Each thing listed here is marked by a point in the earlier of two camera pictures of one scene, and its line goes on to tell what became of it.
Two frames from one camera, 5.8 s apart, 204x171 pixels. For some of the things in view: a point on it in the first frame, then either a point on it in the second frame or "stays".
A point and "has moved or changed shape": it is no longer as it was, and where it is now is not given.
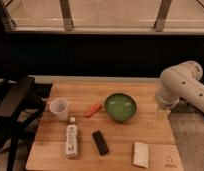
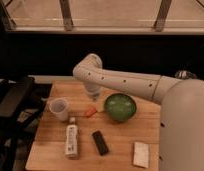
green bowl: (120, 107) stays
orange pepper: (94, 109) has moved or changed shape
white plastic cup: (60, 108) stays
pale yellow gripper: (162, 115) to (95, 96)
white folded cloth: (141, 154) stays
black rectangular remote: (100, 143) stays
